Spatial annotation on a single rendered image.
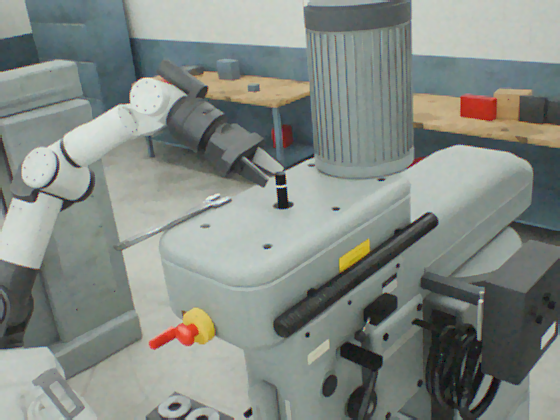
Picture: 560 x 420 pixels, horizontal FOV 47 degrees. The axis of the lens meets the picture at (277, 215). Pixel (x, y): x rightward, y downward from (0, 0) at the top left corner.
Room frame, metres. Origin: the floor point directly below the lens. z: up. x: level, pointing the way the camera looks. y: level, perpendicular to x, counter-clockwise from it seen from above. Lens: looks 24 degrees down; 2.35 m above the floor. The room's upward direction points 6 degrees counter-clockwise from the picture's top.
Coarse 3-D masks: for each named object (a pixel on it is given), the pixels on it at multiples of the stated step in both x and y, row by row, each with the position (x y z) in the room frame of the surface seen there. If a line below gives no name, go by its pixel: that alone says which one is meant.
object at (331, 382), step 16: (352, 336) 1.03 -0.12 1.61; (336, 352) 0.99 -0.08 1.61; (256, 368) 1.02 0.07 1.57; (272, 368) 0.99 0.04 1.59; (320, 368) 0.96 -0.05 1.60; (336, 368) 0.99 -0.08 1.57; (352, 368) 1.03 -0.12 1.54; (272, 384) 0.99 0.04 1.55; (288, 384) 0.96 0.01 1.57; (304, 384) 0.95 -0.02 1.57; (320, 384) 0.95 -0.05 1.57; (336, 384) 0.98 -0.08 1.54; (352, 384) 1.02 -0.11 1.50; (288, 400) 0.96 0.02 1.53; (304, 400) 0.95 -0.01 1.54; (320, 400) 0.96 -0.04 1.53; (336, 400) 0.99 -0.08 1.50; (288, 416) 0.97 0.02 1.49; (304, 416) 0.95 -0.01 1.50; (320, 416) 0.96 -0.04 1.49; (336, 416) 0.98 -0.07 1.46
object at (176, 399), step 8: (176, 392) 1.47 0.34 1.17; (168, 400) 1.42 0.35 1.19; (176, 400) 1.42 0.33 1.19; (184, 400) 1.41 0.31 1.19; (192, 400) 1.43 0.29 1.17; (160, 408) 1.39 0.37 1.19; (168, 408) 1.39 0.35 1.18; (176, 408) 1.40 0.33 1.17; (184, 408) 1.38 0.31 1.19; (192, 408) 1.39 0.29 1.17; (200, 408) 1.38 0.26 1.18; (208, 408) 1.37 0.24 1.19; (152, 416) 1.38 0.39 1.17; (160, 416) 1.37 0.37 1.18; (168, 416) 1.36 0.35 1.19; (176, 416) 1.35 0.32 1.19; (184, 416) 1.36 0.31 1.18; (192, 416) 1.35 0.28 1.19; (200, 416) 1.35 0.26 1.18; (208, 416) 1.34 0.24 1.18; (216, 416) 1.34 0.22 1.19; (224, 416) 1.35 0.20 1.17
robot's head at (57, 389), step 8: (56, 384) 0.90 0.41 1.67; (40, 392) 0.88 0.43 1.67; (56, 392) 0.89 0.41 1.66; (64, 392) 0.90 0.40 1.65; (40, 400) 0.89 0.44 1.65; (48, 400) 0.88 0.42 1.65; (64, 400) 0.89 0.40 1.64; (80, 400) 0.90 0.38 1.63; (32, 408) 0.91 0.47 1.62; (40, 408) 0.91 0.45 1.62; (48, 408) 0.88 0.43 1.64; (56, 408) 0.88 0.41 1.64; (72, 408) 0.88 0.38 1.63; (88, 408) 0.90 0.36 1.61; (32, 416) 0.90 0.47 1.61; (40, 416) 0.90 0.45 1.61; (48, 416) 0.90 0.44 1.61; (56, 416) 0.88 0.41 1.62; (80, 416) 0.88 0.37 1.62; (88, 416) 0.89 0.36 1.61; (96, 416) 0.90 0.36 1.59
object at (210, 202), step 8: (208, 200) 1.10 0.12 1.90; (224, 200) 1.09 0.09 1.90; (192, 208) 1.07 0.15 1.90; (200, 208) 1.07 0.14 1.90; (208, 208) 1.08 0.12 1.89; (176, 216) 1.04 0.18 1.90; (184, 216) 1.04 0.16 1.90; (192, 216) 1.05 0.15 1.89; (160, 224) 1.02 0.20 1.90; (168, 224) 1.01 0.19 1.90; (144, 232) 0.99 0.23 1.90; (152, 232) 0.99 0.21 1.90; (128, 240) 0.96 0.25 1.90; (136, 240) 0.96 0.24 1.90; (120, 248) 0.94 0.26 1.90
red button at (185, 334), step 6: (180, 324) 0.88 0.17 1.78; (192, 324) 0.89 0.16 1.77; (180, 330) 0.87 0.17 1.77; (186, 330) 0.87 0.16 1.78; (192, 330) 0.88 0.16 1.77; (180, 336) 0.87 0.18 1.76; (186, 336) 0.86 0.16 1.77; (192, 336) 0.86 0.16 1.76; (180, 342) 0.87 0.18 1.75; (186, 342) 0.86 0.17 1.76; (192, 342) 0.86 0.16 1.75
